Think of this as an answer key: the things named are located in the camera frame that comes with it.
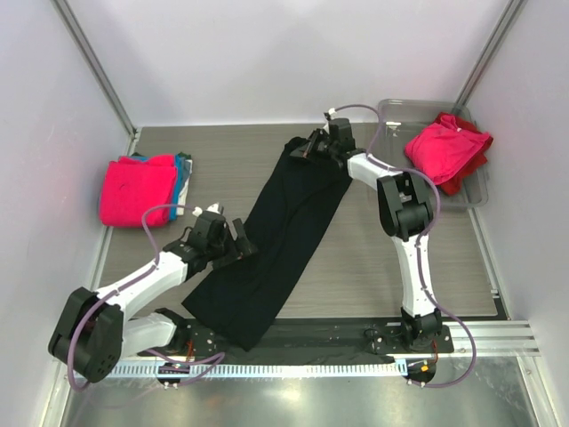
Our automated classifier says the aluminium rail front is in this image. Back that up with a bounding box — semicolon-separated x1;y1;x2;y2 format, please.
447;320;541;358

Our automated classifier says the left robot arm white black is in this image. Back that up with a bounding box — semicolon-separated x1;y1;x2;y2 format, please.
48;211;258;389

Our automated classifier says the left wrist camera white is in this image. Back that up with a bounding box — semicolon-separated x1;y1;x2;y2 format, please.
192;203;224;217

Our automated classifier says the right aluminium frame post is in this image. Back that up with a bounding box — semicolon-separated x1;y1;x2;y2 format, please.
455;0;528;106

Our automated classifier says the folded pink t shirt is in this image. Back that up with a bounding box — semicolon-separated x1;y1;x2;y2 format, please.
99;154;179;228

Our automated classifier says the black t shirt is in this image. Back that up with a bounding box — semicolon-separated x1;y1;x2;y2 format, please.
182;137;352;350

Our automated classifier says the slotted cable duct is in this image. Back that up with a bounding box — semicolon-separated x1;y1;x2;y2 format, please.
108;359;408;379

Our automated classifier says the folded white t shirt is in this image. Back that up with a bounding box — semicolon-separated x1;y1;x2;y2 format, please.
178;159;193;205

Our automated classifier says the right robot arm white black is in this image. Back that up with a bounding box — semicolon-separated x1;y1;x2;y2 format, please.
291;118;443;352

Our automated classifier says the folded green t shirt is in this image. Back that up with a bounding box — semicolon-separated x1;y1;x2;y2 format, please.
130;152;192;161

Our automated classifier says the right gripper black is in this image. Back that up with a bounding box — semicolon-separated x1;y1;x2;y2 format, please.
292;127;338;165

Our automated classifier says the left aluminium frame post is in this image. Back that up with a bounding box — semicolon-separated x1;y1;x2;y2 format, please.
51;0;137;139

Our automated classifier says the pink t shirt in bin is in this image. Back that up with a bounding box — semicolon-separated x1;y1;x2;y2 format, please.
405;114;493;195

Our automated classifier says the aluminium frame post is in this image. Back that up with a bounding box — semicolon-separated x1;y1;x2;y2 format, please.
51;0;137;139
455;0;528;106

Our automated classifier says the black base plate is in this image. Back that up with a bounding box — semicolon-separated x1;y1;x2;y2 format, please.
160;318;454;366

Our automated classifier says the clear plastic bin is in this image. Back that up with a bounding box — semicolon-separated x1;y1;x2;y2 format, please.
373;99;488;211

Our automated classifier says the red t shirt in bin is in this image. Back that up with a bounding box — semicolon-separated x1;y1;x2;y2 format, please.
434;112;493;196

